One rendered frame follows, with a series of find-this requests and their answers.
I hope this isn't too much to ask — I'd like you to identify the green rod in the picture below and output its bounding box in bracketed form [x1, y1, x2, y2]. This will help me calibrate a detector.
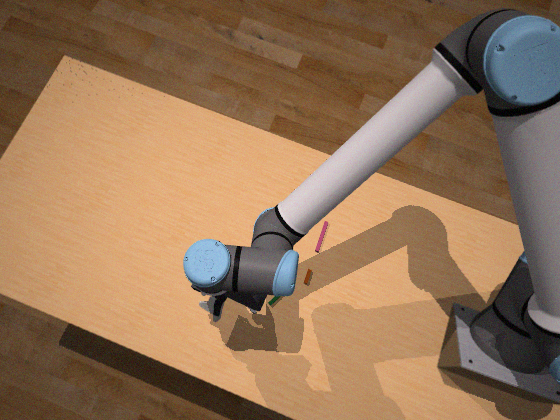
[268, 296, 281, 306]

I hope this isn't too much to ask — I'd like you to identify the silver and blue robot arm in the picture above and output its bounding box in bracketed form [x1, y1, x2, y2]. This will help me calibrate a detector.
[183, 8, 560, 385]

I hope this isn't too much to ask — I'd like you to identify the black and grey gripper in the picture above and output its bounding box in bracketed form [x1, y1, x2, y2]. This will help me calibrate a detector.
[191, 284, 227, 322]

